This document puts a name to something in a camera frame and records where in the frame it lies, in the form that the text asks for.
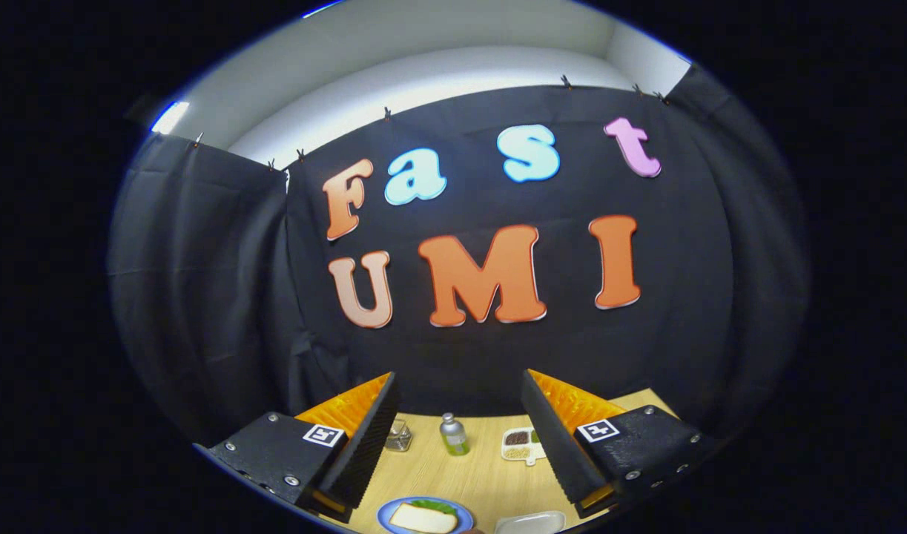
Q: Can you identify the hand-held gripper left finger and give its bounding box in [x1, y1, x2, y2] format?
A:
[194, 371, 402, 521]

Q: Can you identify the metal bottle with green label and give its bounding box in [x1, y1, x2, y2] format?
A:
[439, 412, 470, 456]

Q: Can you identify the blue round plate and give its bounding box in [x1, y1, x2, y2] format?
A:
[376, 495, 475, 534]

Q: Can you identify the toasted bread slice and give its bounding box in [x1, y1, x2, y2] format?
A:
[389, 502, 459, 534]

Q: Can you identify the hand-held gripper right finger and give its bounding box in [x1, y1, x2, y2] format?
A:
[520, 368, 721, 520]

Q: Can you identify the ceiling light strip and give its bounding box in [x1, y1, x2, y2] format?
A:
[151, 101, 191, 135]

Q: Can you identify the white divided dish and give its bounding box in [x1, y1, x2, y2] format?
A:
[501, 426, 547, 467]

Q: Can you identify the white square plate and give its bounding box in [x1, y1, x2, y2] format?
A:
[494, 510, 567, 534]

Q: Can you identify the row of black cloth clips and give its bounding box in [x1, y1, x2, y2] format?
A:
[192, 73, 669, 171]

